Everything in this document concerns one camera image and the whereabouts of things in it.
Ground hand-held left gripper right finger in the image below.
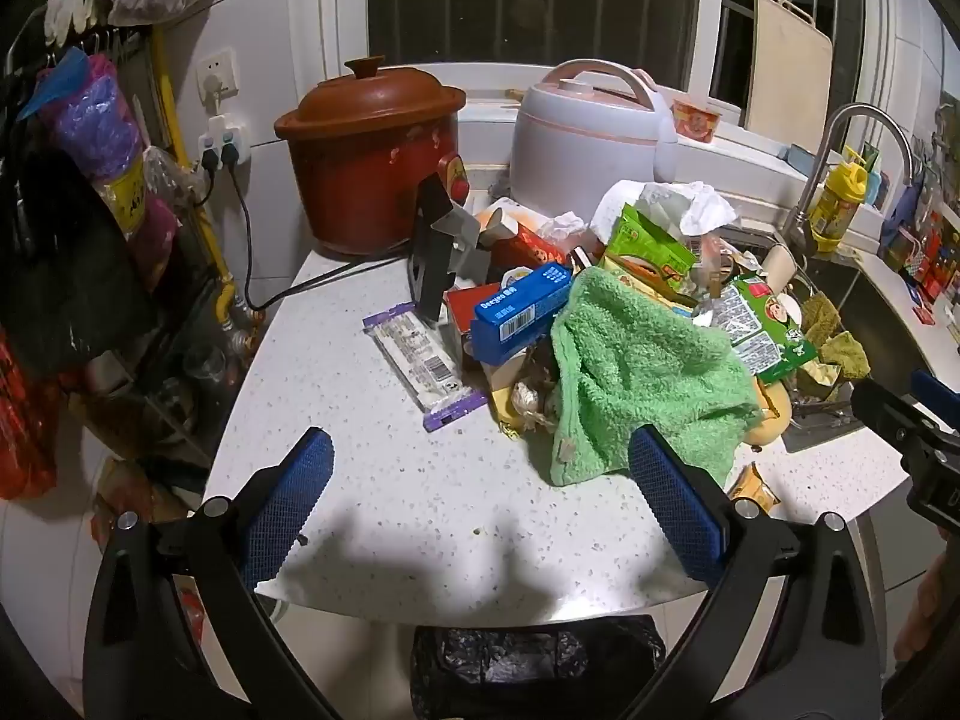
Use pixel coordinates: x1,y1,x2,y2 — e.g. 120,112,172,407
622,426,880,720

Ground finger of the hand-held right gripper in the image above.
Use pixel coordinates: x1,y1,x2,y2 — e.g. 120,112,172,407
910,369,960,428
850,377,938,458

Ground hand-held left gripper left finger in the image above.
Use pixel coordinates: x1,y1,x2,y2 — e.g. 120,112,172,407
81,427,338,720

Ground black trash bag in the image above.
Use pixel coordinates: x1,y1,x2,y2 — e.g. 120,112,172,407
411,615,667,720

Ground white paper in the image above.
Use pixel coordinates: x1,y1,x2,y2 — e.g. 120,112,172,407
591,180,740,241

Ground person's right hand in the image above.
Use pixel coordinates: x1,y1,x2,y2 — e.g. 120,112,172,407
895,551,960,665

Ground yellow-green dish cloth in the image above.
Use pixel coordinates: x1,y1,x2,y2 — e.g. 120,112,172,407
796,330,872,398

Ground orange snack packet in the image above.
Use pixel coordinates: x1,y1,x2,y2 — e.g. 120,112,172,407
727,463,781,505

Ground yellow banana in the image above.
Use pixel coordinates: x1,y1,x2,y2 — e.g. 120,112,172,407
750,379,794,452

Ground olive dish cloth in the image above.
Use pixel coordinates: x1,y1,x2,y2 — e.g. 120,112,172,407
799,292,842,346

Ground green towel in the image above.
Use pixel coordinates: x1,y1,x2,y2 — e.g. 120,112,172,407
551,266,762,487

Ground row of colourful boxes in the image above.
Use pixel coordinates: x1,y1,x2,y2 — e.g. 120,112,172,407
877,101,960,323

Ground green cartoon snack bag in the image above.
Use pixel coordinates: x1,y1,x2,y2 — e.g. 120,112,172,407
721,274,818,383

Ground brown paper cup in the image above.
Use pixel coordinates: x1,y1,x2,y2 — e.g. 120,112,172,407
761,246,797,292

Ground garlic bulb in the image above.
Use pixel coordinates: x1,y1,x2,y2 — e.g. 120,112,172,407
510,382,557,434

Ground purple and white wrapper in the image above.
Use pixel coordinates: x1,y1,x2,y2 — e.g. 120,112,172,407
363,302,485,432

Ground yellow drink bottle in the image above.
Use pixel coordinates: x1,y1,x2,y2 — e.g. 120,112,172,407
810,146,871,252

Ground steel kitchen faucet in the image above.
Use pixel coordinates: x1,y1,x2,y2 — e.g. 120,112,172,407
784,103,914,256

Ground blue cardboard box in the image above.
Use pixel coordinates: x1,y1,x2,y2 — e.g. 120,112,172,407
471,264,575,362

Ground light green food packet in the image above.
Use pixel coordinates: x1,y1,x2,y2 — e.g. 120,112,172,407
604,202,698,297

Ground red plastic bag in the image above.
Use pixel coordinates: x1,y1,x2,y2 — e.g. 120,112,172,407
0,330,59,502

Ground black and grey stand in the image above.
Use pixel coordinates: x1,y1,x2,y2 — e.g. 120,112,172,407
409,172,488,323

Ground red cardboard box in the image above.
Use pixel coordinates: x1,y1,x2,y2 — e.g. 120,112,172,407
480,199,575,278

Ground small white tissue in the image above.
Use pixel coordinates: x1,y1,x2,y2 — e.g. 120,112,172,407
538,211,586,241

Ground black hanging bag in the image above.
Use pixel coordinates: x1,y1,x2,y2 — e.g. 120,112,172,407
0,150,155,376

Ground red-brown clay slow cooker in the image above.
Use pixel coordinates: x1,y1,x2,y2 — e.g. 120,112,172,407
274,56,470,260

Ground small red noodle cup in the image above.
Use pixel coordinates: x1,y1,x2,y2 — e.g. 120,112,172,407
671,97,722,143

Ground beige cutting board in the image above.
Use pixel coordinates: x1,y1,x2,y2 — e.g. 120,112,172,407
742,0,835,155

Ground pale pink rice cooker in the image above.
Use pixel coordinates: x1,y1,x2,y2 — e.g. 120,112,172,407
510,58,680,203

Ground yellow gas pipe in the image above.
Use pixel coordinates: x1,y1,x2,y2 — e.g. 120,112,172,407
150,26,235,316

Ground purple plastic bag roll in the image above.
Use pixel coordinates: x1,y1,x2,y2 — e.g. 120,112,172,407
36,52,181,282

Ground window security grille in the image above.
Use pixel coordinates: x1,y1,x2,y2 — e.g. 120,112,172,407
367,0,863,95

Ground white gloves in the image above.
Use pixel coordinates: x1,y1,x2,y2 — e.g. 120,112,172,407
41,0,107,47

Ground black power cable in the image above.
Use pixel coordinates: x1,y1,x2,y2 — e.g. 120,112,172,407
196,157,410,312

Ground wall power sockets with plugs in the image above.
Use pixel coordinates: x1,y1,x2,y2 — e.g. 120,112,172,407
199,114,252,170

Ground white wall socket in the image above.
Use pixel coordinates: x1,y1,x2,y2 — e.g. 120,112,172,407
196,49,241,102

